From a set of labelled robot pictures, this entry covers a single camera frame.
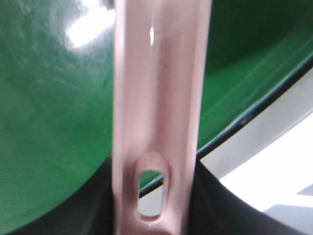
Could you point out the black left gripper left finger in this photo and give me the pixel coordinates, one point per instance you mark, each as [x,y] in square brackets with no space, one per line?
[89,211]

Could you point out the pink hand broom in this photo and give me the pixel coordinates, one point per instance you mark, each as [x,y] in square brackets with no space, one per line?
[159,58]

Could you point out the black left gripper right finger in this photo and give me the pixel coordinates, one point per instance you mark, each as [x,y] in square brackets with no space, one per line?
[214,210]

